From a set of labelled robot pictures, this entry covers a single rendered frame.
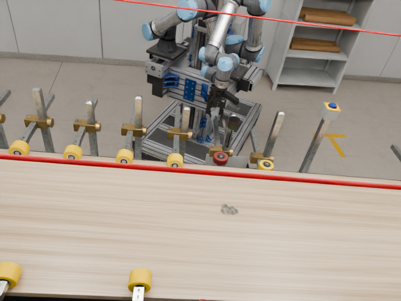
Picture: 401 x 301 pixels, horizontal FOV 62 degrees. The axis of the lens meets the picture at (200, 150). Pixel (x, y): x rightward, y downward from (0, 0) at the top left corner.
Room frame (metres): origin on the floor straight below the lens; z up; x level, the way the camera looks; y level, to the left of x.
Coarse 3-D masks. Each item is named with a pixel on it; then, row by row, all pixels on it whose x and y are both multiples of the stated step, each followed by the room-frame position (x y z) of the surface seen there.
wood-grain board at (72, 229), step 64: (0, 192) 0.90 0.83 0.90; (64, 192) 0.95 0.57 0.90; (128, 192) 1.02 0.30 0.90; (192, 192) 1.08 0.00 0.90; (256, 192) 1.15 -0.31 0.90; (320, 192) 1.23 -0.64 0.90; (384, 192) 1.31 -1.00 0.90; (0, 256) 0.61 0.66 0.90; (64, 256) 0.65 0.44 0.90; (128, 256) 0.70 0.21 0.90; (192, 256) 0.74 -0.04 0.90; (256, 256) 0.79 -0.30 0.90; (320, 256) 0.85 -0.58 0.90; (384, 256) 0.90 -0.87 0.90
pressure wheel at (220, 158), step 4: (216, 152) 1.40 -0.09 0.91; (220, 152) 1.41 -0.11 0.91; (216, 156) 1.37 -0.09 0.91; (220, 156) 1.37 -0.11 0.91; (224, 156) 1.38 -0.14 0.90; (216, 160) 1.35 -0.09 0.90; (220, 160) 1.34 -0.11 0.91; (224, 160) 1.35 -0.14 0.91; (220, 164) 1.34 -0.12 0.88; (224, 164) 1.35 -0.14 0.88
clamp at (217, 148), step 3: (210, 147) 1.48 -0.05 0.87; (216, 147) 1.49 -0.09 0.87; (219, 147) 1.50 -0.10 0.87; (222, 147) 1.50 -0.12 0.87; (210, 150) 1.46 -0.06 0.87; (213, 150) 1.46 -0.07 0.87; (216, 150) 1.46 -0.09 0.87; (219, 150) 1.47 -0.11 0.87; (222, 150) 1.47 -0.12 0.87; (225, 150) 1.47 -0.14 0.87; (231, 150) 1.49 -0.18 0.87; (210, 153) 1.46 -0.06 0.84; (213, 153) 1.46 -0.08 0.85; (228, 153) 1.47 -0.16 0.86; (231, 153) 1.48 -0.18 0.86; (213, 156) 1.46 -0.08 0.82; (228, 156) 1.47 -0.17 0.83; (231, 156) 1.48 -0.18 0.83
